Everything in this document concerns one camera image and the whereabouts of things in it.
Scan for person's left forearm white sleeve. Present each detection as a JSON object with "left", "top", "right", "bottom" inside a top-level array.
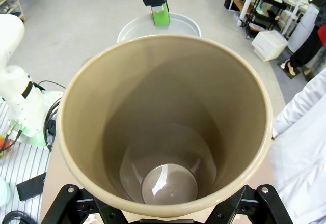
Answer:
[{"left": 271, "top": 68, "right": 326, "bottom": 141}]

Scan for striped cloth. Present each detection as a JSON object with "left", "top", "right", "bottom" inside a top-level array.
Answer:
[{"left": 0, "top": 99, "right": 52, "bottom": 224}]

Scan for black base cable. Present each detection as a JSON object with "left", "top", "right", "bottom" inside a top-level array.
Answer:
[{"left": 37, "top": 80, "right": 65, "bottom": 154}]

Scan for flat black rectangular object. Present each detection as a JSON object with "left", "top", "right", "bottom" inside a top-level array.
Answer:
[{"left": 16, "top": 172, "right": 47, "bottom": 202}]

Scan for wooden shelf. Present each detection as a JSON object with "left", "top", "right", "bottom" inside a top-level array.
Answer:
[{"left": 0, "top": 0, "right": 26, "bottom": 22}]

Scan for white plastic storage box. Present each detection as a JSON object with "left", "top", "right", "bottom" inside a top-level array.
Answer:
[{"left": 251, "top": 29, "right": 290, "bottom": 63}]

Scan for pale bluish round object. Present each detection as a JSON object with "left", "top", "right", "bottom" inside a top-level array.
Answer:
[{"left": 0, "top": 176, "right": 12, "bottom": 207}]

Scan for person in white coat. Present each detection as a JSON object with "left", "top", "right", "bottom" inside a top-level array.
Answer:
[{"left": 270, "top": 68, "right": 326, "bottom": 224}]

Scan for person in dark and red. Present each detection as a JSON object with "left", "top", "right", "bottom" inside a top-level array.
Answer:
[{"left": 279, "top": 2, "right": 326, "bottom": 78}]

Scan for white bowl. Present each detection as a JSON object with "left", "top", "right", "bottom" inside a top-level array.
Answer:
[{"left": 117, "top": 12, "right": 202, "bottom": 44}]

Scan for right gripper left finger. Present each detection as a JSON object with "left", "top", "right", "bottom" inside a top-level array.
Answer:
[{"left": 41, "top": 184, "right": 128, "bottom": 224}]

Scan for metal shelf cart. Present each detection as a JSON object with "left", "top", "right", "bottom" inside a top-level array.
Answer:
[{"left": 224, "top": 0, "right": 290, "bottom": 34}]

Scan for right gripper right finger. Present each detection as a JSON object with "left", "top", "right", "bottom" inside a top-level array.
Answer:
[{"left": 203, "top": 184, "right": 294, "bottom": 224}]

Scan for coiled black cables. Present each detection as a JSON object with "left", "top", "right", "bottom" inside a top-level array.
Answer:
[{"left": 0, "top": 209, "right": 34, "bottom": 224}]

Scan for tall brown cup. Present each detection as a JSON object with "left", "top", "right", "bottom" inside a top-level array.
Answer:
[{"left": 56, "top": 34, "right": 274, "bottom": 218}]

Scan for tall white grey appliance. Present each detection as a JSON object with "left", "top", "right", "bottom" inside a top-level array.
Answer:
[{"left": 287, "top": 3, "right": 320, "bottom": 53}]

